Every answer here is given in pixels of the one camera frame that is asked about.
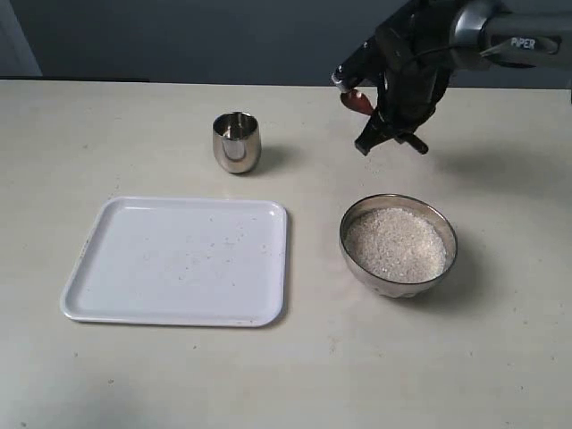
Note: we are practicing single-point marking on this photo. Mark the small steel cup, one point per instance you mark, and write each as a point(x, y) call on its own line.
point(236, 142)

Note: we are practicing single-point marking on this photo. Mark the white rectangular tray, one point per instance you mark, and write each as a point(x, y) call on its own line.
point(181, 261)

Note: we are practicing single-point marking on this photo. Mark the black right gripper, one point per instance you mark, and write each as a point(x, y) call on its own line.
point(414, 61)

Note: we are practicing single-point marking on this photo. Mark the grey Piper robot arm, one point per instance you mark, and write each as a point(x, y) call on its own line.
point(487, 33)

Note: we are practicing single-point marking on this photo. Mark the dark red wooden spoon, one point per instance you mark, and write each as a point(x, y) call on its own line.
point(357, 102)

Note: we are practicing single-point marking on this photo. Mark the steel bowl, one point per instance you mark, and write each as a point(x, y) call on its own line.
point(417, 207)

